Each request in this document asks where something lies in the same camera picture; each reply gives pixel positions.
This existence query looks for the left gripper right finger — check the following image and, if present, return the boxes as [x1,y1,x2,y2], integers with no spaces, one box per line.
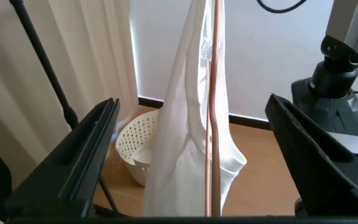
[264,94,358,218]

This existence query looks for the pink clothes hanger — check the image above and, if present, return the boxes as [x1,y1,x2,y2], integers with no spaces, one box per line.
[204,0,223,218]

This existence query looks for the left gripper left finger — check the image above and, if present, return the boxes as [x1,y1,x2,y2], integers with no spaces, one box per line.
[4,98,121,219]

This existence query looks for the white laundry basket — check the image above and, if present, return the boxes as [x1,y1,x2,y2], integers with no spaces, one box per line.
[114,108,162,187]

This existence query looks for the beige curtain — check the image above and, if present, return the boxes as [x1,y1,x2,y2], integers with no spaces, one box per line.
[0,0,140,190]

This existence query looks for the white garment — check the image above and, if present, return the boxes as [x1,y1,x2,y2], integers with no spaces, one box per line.
[141,0,247,218]

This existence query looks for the black clothes rack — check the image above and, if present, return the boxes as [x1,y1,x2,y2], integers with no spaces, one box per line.
[8,0,127,218]

